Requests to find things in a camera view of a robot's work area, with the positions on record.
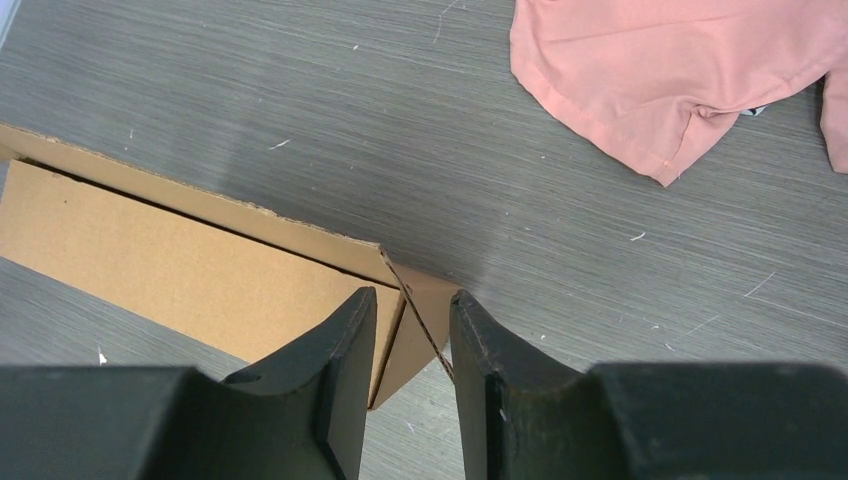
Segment pink shorts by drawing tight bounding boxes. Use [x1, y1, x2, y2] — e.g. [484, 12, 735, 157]
[510, 1, 847, 186]

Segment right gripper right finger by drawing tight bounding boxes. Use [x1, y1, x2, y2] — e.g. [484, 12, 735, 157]
[450, 290, 629, 480]

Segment colourful patterned garment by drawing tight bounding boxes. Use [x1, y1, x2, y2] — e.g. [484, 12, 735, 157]
[741, 105, 768, 116]

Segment brown cardboard box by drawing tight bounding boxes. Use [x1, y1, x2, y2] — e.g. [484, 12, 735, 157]
[1, 124, 456, 409]

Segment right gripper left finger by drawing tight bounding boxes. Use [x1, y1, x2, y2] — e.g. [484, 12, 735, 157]
[141, 287, 377, 479]

